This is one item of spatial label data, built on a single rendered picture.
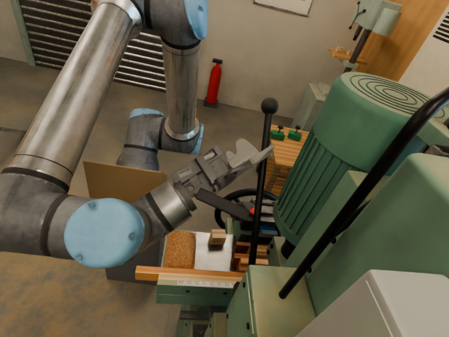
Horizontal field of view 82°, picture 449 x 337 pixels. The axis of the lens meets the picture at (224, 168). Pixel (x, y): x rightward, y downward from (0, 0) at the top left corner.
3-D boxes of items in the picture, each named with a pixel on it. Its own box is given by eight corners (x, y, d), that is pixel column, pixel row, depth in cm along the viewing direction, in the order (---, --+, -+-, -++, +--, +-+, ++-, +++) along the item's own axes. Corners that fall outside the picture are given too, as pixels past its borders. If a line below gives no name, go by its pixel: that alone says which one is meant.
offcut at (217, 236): (222, 236, 86) (224, 229, 83) (224, 245, 83) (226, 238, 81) (209, 236, 85) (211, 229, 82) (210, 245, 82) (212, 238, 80)
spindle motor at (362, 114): (331, 198, 66) (411, 81, 46) (362, 262, 52) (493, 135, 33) (266, 190, 63) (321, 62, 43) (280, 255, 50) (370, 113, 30)
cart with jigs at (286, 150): (311, 178, 272) (341, 126, 232) (326, 220, 228) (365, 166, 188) (252, 167, 265) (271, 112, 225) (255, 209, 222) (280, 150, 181)
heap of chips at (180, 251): (196, 233, 85) (198, 226, 82) (194, 273, 74) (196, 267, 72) (168, 230, 83) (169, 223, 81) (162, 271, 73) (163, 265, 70)
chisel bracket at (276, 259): (286, 254, 75) (297, 237, 70) (298, 304, 65) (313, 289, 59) (262, 252, 74) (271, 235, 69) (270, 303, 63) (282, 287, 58)
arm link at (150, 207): (109, 274, 43) (125, 265, 53) (173, 230, 46) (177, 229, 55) (81, 227, 44) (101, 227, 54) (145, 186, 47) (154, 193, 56)
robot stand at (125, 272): (106, 279, 154) (95, 222, 120) (123, 237, 177) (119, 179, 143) (156, 286, 157) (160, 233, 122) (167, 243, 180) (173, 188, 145)
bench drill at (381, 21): (321, 140, 340) (394, 1, 240) (332, 170, 292) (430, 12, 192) (286, 132, 337) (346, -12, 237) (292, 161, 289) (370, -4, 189)
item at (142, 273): (353, 285, 81) (360, 279, 79) (356, 292, 80) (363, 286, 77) (136, 273, 71) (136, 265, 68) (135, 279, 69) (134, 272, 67)
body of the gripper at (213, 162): (220, 142, 51) (168, 174, 49) (243, 178, 51) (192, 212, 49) (214, 150, 59) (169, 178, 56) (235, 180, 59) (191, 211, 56)
